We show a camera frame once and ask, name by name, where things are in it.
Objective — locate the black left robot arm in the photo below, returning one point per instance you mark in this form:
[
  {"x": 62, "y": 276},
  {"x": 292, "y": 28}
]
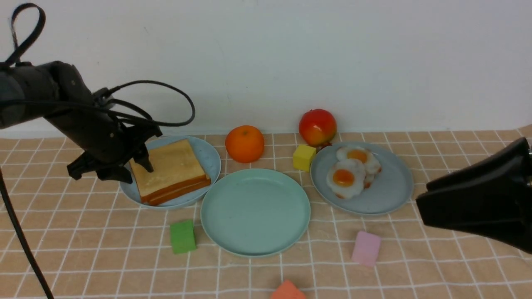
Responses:
[{"x": 23, "y": 89}]

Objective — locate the teal centre plate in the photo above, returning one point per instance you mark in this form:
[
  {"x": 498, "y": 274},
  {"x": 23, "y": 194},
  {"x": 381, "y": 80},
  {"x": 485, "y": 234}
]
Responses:
[{"x": 255, "y": 213}]

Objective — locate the green cube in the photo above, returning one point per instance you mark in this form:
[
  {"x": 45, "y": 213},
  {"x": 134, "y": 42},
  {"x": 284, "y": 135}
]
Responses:
[{"x": 182, "y": 237}]

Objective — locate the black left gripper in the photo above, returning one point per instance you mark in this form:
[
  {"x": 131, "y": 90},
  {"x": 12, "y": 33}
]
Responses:
[{"x": 107, "y": 143}]

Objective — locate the checkered beige tablecloth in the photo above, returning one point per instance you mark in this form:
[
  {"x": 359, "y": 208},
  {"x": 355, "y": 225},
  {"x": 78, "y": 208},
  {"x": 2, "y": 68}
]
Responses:
[{"x": 92, "y": 242}]

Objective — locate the grey-blue right plate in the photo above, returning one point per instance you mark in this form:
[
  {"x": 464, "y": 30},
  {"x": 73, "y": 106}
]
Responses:
[{"x": 383, "y": 193}]

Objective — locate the pink cube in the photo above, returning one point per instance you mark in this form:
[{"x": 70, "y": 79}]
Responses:
[{"x": 366, "y": 249}]

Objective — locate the yellow cube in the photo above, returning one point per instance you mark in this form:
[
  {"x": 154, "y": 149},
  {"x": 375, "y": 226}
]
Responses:
[{"x": 303, "y": 157}]

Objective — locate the orange fruit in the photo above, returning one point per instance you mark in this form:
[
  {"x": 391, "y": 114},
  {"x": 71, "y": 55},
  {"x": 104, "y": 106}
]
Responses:
[{"x": 245, "y": 144}]

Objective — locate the fried egg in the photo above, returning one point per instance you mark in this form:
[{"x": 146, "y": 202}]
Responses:
[
  {"x": 365, "y": 156},
  {"x": 346, "y": 178}
]

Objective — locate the light blue left plate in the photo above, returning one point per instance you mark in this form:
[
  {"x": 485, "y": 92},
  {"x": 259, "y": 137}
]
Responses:
[{"x": 207, "y": 155}]

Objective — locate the orange-red cube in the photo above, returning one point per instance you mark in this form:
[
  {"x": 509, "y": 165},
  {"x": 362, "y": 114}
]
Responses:
[{"x": 288, "y": 290}]

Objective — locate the red yellow apple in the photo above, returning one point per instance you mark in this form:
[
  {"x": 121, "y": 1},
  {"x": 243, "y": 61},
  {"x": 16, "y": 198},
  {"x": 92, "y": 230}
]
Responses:
[{"x": 317, "y": 127}]

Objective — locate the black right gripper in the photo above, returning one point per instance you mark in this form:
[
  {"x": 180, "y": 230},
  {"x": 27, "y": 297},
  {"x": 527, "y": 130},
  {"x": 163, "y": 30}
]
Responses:
[{"x": 492, "y": 198}]

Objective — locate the toast slice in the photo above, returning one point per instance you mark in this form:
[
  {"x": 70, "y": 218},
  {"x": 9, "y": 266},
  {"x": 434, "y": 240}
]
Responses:
[
  {"x": 165, "y": 194},
  {"x": 175, "y": 166}
]

